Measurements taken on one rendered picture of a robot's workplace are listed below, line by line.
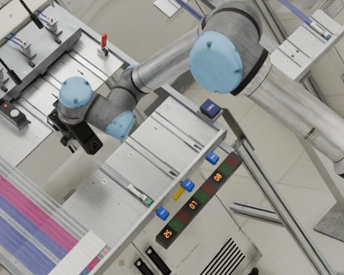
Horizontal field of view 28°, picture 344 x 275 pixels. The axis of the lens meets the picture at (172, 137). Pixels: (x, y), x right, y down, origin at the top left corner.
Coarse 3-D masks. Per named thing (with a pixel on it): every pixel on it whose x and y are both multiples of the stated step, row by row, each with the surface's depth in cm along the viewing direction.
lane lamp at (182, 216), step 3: (180, 210) 188; (177, 213) 188; (180, 213) 188; (183, 213) 188; (186, 213) 188; (177, 216) 187; (180, 216) 187; (183, 216) 187; (186, 216) 187; (189, 216) 187; (180, 219) 187; (183, 219) 187; (186, 219) 187; (183, 222) 186; (186, 222) 187
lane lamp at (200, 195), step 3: (198, 189) 191; (198, 192) 191; (201, 192) 191; (204, 192) 191; (195, 195) 190; (198, 195) 190; (201, 195) 190; (204, 195) 190; (207, 195) 190; (198, 198) 190; (201, 198) 190; (204, 198) 190; (201, 201) 189; (204, 201) 189
